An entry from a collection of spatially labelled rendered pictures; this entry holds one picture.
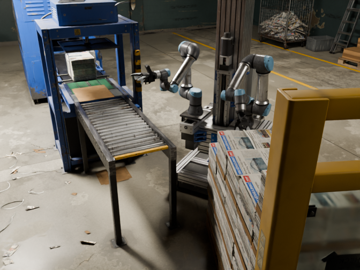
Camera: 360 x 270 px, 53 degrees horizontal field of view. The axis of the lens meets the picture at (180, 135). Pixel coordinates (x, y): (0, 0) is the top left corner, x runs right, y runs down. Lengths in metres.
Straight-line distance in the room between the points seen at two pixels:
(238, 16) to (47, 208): 2.47
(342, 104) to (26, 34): 5.47
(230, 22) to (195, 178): 1.47
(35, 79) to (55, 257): 3.62
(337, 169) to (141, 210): 2.67
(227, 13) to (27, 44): 3.64
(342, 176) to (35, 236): 2.82
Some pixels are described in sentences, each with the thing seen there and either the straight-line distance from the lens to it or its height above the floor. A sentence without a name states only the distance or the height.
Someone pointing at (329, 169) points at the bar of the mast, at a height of 1.65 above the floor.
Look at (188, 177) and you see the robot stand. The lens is 3.52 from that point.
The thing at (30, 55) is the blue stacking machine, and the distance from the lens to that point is 6.08.
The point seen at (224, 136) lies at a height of 1.06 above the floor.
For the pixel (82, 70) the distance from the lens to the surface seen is 4.57.
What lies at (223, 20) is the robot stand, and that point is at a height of 1.66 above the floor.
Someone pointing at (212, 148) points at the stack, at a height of 0.83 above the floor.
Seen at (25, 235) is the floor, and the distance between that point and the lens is 3.45.
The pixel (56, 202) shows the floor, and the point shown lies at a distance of 3.74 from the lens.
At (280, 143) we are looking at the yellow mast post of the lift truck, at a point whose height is 1.74.
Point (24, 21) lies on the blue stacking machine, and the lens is 5.99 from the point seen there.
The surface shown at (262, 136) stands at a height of 1.06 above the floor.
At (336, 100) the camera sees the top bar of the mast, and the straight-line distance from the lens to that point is 0.87.
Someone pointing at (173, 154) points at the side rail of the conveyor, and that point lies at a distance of 2.84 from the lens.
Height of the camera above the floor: 2.12
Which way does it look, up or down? 26 degrees down
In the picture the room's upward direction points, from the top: straight up
